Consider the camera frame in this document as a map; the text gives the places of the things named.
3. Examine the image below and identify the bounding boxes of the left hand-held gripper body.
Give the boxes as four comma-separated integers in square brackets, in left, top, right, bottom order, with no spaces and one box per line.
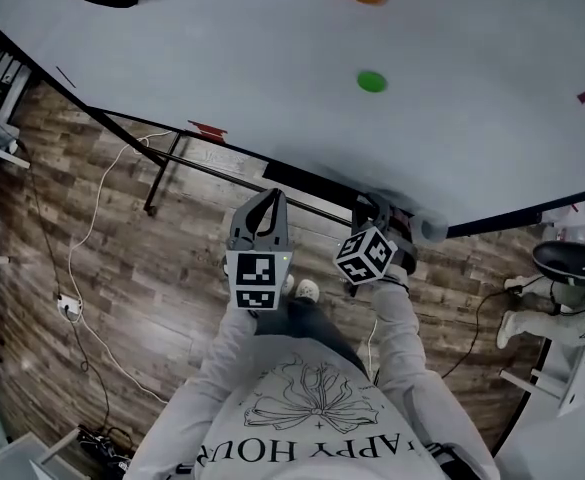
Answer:
[223,236,296,312]

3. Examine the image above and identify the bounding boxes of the person's right forearm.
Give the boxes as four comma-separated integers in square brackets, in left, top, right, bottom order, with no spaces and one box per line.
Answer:
[368,276,429,399]

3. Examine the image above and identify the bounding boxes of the white table with black frame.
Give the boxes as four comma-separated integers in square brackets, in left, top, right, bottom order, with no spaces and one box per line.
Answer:
[0,0,585,242]

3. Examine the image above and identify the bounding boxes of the person's right white shoe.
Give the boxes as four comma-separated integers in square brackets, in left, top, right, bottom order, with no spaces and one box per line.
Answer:
[294,278,322,303]

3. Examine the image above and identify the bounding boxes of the black cable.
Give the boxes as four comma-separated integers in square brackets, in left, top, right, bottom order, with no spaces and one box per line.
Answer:
[16,140,112,432]
[440,286,521,380]

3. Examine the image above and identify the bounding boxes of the white power strip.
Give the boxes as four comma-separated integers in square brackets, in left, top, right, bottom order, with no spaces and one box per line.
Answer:
[55,291,84,320]

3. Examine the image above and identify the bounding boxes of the white paper roll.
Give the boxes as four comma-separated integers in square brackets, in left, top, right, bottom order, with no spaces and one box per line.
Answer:
[410,209,450,245]

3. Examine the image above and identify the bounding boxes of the person's grey printed sweatshirt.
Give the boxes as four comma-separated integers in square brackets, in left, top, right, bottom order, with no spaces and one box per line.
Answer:
[124,340,501,480]

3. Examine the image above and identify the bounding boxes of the black round device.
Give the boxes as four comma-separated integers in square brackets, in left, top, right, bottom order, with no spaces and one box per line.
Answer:
[530,239,585,288]

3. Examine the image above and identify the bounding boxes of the green round magnet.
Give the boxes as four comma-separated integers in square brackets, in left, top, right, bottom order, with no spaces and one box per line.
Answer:
[356,69,389,94]

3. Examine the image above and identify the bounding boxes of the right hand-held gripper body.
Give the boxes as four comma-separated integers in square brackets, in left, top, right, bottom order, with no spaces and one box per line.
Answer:
[331,202,419,287]

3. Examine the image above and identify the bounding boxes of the long white cable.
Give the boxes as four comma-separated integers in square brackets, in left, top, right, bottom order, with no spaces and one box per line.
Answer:
[365,316,379,382]
[65,129,174,405]

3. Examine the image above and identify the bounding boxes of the person's dark trousers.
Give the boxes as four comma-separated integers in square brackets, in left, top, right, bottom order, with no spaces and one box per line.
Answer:
[254,296,374,382]

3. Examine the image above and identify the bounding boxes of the person's left forearm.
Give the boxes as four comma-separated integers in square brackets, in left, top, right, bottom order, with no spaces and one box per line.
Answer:
[186,307,274,422]

